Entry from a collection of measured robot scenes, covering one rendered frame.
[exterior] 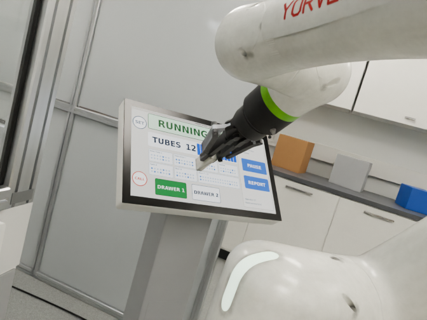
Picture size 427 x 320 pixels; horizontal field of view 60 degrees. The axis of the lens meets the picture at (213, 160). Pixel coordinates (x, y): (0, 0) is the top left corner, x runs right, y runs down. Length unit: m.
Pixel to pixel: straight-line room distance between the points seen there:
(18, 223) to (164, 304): 0.57
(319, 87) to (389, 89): 2.85
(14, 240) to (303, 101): 0.63
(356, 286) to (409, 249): 0.08
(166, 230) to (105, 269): 1.13
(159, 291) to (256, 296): 0.88
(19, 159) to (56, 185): 1.50
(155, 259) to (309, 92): 0.75
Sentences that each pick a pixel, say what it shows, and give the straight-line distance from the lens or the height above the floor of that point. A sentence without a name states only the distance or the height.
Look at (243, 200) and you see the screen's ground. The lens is 1.12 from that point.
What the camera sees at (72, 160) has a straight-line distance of 2.23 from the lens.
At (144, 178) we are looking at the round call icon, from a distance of 0.97.
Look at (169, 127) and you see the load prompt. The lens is 1.08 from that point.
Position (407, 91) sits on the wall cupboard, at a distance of 3.45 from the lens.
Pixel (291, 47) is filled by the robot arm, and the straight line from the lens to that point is 0.44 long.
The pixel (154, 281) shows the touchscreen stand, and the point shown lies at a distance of 1.20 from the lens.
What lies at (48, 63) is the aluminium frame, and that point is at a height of 1.23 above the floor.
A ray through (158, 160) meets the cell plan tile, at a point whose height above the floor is 1.06.
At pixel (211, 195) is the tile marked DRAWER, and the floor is 1.00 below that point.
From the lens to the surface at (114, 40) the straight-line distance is 2.13.
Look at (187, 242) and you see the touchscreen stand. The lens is 1.17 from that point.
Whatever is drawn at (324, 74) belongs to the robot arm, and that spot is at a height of 1.33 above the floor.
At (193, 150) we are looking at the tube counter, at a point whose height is 1.11.
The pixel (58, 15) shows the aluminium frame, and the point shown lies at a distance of 0.79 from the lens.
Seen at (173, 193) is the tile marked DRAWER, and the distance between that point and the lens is 0.99.
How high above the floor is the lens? 1.24
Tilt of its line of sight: 8 degrees down
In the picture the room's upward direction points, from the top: 16 degrees clockwise
